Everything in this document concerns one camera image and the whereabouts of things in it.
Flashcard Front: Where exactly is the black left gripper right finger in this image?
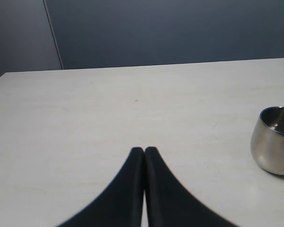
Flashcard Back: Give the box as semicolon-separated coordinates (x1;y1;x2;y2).
145;147;235;227

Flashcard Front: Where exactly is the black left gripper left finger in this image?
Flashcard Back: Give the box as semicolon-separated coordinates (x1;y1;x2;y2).
60;147;144;227

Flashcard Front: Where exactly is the stainless steel cup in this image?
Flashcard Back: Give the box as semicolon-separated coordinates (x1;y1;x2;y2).
250;106;284;175

